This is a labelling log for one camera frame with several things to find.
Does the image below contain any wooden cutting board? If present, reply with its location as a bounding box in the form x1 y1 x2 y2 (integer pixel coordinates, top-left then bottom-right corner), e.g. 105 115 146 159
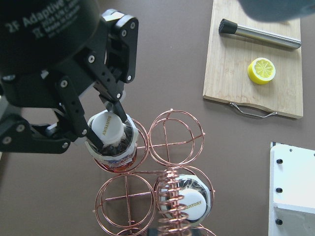
203 0 303 118

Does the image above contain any steel muddler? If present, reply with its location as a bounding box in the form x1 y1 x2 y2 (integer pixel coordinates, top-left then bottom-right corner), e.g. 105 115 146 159
219 18 302 50

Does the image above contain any copper wire bottle basket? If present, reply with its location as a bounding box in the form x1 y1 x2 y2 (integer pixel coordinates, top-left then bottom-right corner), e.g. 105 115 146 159
93 109 215 236

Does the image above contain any tea bottle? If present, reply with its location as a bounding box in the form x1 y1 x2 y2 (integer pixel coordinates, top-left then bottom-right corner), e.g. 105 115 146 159
154 173 212 225
85 110 139 171

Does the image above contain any tea bottle back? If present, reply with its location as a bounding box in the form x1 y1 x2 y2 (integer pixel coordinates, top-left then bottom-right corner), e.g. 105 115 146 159
154 173 212 225

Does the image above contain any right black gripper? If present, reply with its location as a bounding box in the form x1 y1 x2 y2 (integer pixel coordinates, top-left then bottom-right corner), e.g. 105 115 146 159
0 0 139 154

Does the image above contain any tea bottle front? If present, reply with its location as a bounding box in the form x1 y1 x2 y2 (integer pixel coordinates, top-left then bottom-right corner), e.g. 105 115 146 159
85 110 139 171

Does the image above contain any half lemon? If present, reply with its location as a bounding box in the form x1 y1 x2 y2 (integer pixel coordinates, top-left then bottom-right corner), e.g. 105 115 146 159
247 58 276 85

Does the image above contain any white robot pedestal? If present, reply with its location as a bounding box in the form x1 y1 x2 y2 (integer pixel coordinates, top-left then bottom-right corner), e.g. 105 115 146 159
268 142 315 236

